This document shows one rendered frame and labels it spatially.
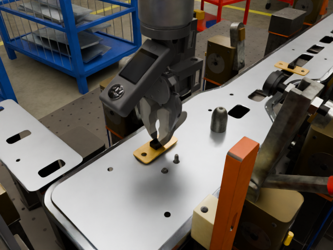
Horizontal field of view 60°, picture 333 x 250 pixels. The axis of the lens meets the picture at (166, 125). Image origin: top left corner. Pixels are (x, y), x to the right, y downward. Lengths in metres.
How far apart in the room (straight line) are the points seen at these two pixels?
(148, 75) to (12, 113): 0.38
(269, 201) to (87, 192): 0.27
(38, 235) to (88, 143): 0.33
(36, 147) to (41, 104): 2.05
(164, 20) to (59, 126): 0.81
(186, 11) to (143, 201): 0.27
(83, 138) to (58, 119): 0.57
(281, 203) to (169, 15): 0.28
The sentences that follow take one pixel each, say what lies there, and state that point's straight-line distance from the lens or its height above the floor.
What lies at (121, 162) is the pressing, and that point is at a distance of 0.51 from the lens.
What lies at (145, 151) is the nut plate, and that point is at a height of 1.01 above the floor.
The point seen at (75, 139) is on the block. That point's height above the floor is 0.98.
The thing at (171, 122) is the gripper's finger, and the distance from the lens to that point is 0.45.
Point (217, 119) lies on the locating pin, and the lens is 0.55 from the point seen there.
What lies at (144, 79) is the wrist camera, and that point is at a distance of 0.39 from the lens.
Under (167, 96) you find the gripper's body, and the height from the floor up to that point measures 1.13.
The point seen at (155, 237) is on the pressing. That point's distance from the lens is 0.42.
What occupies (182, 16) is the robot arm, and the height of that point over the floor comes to 1.24.
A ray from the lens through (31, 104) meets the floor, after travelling 2.66.
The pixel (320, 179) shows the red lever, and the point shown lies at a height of 1.11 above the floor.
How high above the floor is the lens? 1.36
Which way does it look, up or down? 38 degrees down
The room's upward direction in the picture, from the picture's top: straight up
